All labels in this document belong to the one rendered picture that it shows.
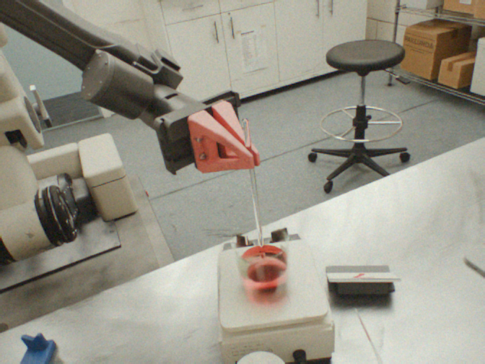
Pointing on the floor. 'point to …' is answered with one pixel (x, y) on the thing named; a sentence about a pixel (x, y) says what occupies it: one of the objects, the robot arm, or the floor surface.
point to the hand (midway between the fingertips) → (250, 157)
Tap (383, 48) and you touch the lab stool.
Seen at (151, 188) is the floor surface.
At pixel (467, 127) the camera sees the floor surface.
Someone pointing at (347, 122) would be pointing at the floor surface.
